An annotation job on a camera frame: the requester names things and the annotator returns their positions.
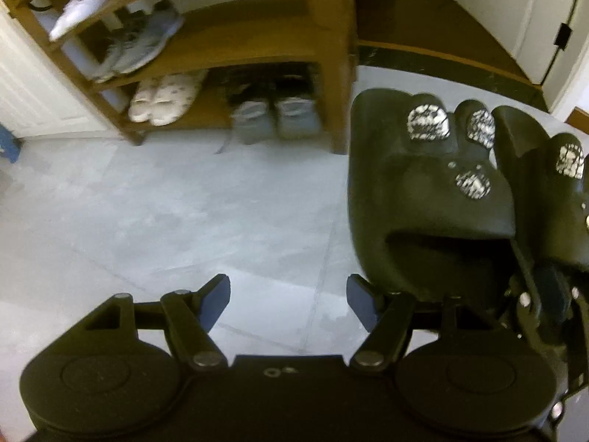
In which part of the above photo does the white shoe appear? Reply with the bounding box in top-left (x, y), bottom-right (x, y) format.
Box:
top-left (48, 0), bottom-right (115, 41)

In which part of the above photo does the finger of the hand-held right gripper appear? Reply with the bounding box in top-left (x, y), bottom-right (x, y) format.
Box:
top-left (571, 267), bottom-right (589, 332)
top-left (504, 239), bottom-right (571, 332)

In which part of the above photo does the blue box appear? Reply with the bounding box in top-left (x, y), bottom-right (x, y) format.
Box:
top-left (0, 123), bottom-right (22, 163)

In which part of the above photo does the black slipper with charms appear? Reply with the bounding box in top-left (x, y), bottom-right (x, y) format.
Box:
top-left (347, 88), bottom-right (516, 305)
top-left (492, 105), bottom-right (589, 273)

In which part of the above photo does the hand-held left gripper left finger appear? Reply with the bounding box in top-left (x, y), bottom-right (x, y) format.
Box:
top-left (85, 274), bottom-right (232, 371)

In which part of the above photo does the white door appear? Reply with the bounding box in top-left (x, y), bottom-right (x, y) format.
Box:
top-left (515, 0), bottom-right (581, 86)

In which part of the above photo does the wooden shoe rack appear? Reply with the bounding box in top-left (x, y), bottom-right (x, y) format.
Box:
top-left (0, 0), bottom-right (358, 155)

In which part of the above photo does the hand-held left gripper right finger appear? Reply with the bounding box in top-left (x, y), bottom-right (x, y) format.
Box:
top-left (346, 274), bottom-right (498, 371)

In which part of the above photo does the white printed slipper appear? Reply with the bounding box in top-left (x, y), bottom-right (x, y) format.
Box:
top-left (128, 78), bottom-right (162, 123)
top-left (152, 71), bottom-right (208, 128)

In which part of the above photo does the white panelled cabinet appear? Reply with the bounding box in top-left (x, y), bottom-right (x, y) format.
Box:
top-left (0, 7), bottom-right (114, 139)

